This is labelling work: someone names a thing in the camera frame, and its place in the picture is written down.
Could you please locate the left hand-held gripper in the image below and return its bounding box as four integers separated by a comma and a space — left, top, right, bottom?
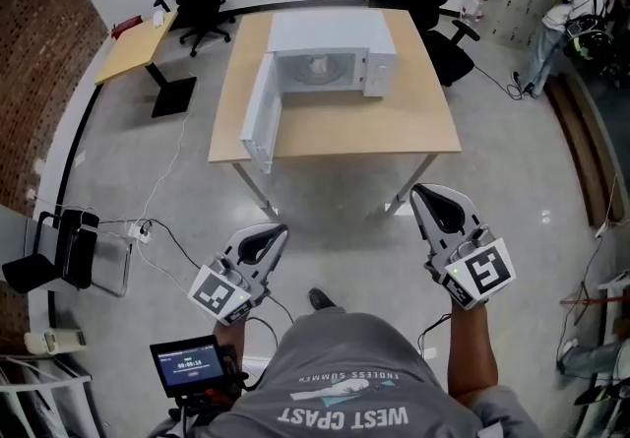
187, 222, 290, 328

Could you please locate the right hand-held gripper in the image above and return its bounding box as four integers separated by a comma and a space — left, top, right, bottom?
409, 182, 517, 312

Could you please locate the white microwave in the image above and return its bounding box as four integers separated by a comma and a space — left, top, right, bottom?
239, 10, 399, 176

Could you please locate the person's right forearm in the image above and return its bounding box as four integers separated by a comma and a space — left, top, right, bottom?
445, 302, 496, 401

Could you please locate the person's left forearm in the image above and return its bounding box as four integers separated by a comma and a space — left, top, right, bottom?
211, 317, 247, 363

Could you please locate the person's black left shoe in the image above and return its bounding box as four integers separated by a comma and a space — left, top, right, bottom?
307, 286, 339, 313

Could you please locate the light wooden table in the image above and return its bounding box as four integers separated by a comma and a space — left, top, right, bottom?
207, 7, 463, 221

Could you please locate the black monitor screen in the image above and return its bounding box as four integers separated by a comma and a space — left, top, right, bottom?
149, 335, 227, 399

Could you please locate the person in grey shirt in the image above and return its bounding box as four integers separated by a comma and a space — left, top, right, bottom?
216, 312, 542, 438

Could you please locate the wooden step platform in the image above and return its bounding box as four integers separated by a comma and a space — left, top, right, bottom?
543, 74, 626, 228

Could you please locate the tripod stand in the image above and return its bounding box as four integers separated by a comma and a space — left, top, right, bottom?
558, 281, 616, 329

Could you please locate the black folding chair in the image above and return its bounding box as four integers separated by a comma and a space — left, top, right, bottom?
1, 209, 133, 299

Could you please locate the clear plastic water jug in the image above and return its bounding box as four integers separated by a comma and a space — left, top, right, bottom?
461, 0, 488, 25

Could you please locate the beige handheld device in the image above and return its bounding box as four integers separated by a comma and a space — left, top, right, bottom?
24, 327, 88, 354

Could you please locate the small yellow table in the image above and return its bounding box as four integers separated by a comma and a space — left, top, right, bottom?
94, 10, 198, 120

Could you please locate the white shelf rack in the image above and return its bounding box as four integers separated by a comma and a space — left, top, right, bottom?
0, 354, 104, 438

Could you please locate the red box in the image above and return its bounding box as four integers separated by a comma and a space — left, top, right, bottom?
110, 16, 144, 39

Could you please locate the black cable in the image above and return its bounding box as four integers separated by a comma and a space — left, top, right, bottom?
147, 218, 208, 276

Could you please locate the white cable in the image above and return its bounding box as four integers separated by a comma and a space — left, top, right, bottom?
132, 76, 198, 226

